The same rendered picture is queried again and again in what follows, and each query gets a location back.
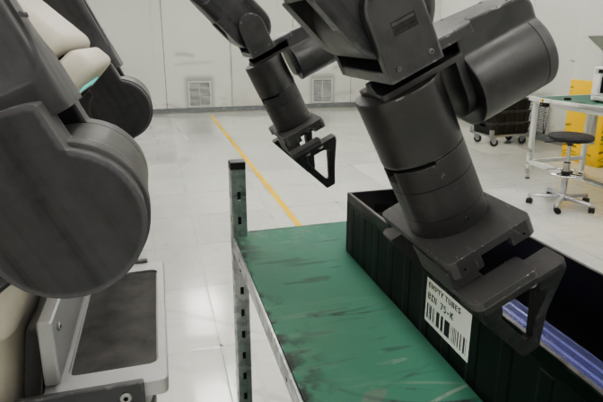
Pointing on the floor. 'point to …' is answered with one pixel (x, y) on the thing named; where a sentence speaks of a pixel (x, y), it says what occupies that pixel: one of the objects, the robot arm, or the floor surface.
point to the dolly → (505, 124)
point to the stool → (566, 171)
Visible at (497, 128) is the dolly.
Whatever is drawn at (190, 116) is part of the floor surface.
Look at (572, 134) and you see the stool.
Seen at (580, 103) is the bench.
